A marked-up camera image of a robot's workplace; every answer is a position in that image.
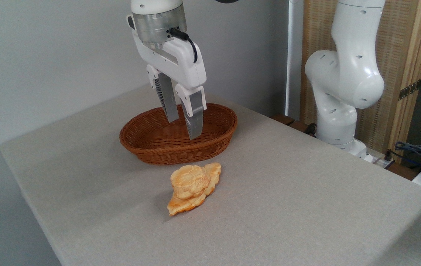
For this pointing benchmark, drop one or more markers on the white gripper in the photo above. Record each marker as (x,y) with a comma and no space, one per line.
(181,64)

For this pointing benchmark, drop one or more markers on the small round bread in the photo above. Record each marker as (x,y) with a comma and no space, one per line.
(190,181)

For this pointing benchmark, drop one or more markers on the brown wicker basket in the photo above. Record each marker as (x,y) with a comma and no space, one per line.
(151,144)

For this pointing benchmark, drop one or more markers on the long leaf-shaped bread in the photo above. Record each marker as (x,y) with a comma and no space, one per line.
(184,205)

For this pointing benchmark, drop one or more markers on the white vertical pole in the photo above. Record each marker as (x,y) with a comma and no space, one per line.
(294,55)

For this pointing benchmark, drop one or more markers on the grey tablecloth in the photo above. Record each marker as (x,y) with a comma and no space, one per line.
(269,207)

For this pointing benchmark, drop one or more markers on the wooden folding screen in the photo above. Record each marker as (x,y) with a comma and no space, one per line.
(399,44)

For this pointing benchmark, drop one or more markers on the metal screen hinge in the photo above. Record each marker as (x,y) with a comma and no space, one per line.
(410,89)

